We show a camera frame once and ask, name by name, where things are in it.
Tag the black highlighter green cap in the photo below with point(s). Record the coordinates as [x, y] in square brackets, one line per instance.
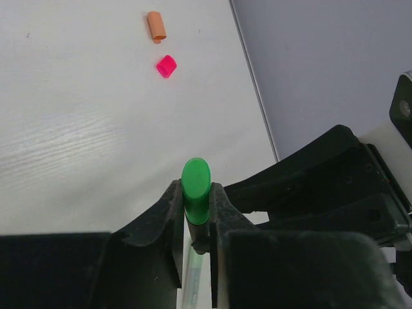
[196, 186]

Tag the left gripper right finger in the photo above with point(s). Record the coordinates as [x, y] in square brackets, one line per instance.
[253, 268]

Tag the pastel green highlighter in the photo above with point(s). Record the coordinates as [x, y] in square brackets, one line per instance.
[192, 280]

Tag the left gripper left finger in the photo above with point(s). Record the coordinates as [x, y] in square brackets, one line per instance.
[138, 266]

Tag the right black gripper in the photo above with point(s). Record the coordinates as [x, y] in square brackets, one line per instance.
[341, 176]

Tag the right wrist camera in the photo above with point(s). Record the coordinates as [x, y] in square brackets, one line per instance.
[397, 128]

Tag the orange pen cap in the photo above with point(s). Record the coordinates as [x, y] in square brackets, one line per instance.
[156, 26]

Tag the aluminium rail right side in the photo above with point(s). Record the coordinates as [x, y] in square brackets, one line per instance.
[254, 81]

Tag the pink pen cap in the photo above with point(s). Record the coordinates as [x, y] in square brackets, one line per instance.
[166, 66]

